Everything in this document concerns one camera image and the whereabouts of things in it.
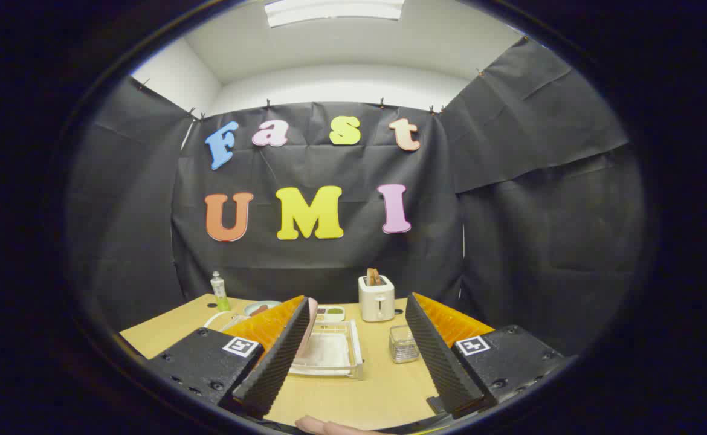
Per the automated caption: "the white toaster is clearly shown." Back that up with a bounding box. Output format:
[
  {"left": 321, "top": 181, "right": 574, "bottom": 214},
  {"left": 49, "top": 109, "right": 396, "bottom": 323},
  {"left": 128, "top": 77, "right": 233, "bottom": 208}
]
[{"left": 358, "top": 275, "right": 396, "bottom": 323}]

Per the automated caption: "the metal wire basket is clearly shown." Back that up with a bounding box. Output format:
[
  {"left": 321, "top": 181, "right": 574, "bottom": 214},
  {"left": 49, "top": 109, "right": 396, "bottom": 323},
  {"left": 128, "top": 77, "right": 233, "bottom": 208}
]
[{"left": 389, "top": 324, "right": 421, "bottom": 364}]

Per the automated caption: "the white wire dish rack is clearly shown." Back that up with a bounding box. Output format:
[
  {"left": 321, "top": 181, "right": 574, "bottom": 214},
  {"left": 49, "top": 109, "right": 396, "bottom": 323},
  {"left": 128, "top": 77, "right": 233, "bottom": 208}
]
[{"left": 204, "top": 310, "right": 366, "bottom": 381}]

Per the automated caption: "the teal plate with food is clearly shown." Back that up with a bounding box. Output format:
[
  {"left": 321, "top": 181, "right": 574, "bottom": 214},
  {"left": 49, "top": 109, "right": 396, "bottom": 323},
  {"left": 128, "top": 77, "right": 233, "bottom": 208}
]
[{"left": 243, "top": 300, "right": 283, "bottom": 318}]

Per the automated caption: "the ceiling light panel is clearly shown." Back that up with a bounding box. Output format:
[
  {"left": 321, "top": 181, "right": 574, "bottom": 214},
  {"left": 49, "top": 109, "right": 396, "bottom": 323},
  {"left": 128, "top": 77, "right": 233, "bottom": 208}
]
[{"left": 263, "top": 0, "right": 405, "bottom": 29}]

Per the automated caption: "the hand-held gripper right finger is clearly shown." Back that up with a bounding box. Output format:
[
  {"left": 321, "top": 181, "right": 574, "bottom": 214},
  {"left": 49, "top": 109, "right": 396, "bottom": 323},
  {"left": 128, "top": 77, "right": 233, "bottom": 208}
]
[{"left": 405, "top": 292, "right": 576, "bottom": 421}]

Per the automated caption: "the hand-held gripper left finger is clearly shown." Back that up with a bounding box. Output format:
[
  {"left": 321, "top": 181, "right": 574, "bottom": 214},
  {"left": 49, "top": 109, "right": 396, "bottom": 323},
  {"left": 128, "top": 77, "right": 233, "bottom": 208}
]
[{"left": 146, "top": 295, "right": 319, "bottom": 421}]

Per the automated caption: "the small green label bottle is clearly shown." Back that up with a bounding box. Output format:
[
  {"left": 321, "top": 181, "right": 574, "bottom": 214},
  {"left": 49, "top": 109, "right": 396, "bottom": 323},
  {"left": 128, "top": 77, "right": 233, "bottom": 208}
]
[{"left": 210, "top": 271, "right": 232, "bottom": 313}]

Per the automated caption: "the black backdrop cloth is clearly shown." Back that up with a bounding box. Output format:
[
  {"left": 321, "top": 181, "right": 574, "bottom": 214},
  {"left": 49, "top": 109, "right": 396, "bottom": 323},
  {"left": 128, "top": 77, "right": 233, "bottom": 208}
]
[{"left": 66, "top": 36, "right": 647, "bottom": 357}]

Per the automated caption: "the pink plate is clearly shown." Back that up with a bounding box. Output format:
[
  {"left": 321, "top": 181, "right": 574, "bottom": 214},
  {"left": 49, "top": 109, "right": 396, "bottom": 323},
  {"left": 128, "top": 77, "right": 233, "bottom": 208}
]
[{"left": 296, "top": 297, "right": 320, "bottom": 363}]

